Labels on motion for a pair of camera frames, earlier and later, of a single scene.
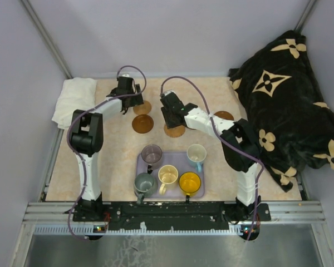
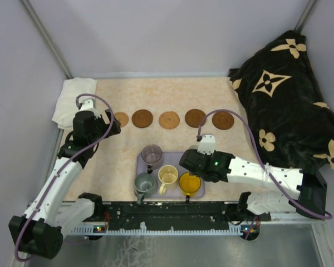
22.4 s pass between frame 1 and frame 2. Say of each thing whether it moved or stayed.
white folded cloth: stayed
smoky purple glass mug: stayed
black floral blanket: stayed
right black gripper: moved
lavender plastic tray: stayed
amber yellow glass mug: stayed
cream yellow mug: stayed
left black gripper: moved
